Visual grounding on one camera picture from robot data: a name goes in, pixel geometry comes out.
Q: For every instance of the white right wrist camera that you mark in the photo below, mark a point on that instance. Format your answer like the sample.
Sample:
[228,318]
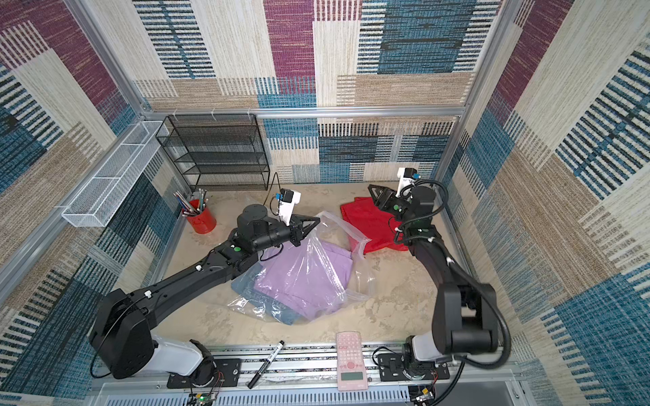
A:
[407,179]

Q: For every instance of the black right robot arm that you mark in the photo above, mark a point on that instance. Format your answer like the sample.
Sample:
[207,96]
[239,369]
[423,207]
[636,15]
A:
[467,324]

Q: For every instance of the grey-blue folded trousers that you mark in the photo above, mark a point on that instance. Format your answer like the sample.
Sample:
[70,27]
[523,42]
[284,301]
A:
[253,303]

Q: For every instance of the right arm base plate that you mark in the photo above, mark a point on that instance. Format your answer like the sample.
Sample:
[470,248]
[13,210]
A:
[391,369]

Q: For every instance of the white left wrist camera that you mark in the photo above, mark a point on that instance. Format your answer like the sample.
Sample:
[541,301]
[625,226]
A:
[287,199]

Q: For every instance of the white wire mesh basket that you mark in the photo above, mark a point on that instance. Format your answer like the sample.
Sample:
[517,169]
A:
[102,195]

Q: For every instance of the red trousers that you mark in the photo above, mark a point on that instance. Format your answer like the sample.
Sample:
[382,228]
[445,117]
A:
[378,226]

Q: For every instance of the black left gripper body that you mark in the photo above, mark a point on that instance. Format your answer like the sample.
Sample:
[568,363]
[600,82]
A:
[293,235]

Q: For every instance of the clear plastic vacuum bag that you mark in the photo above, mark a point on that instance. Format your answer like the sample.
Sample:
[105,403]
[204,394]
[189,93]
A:
[337,231]

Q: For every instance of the black wire mesh shelf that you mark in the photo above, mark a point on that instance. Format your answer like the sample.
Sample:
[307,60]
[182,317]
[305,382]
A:
[216,152]

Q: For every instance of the lilac trousers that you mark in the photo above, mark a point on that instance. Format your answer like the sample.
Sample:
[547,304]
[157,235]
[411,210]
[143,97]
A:
[310,279]

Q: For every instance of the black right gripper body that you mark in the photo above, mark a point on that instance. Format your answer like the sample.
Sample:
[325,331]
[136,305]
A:
[391,199]

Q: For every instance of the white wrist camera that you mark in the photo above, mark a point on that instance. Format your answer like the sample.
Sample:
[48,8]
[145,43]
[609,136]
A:
[407,179]
[287,199]

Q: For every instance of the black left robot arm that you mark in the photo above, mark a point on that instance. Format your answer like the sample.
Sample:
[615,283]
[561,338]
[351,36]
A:
[122,333]

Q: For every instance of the red pen cup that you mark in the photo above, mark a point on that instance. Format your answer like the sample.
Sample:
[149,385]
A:
[204,222]

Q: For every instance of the pink calculator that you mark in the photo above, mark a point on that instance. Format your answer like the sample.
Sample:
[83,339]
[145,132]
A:
[351,369]

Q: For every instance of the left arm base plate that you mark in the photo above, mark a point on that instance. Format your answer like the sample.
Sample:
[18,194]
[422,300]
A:
[223,373]

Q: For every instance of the black marker pen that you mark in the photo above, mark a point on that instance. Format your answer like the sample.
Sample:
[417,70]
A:
[265,365]

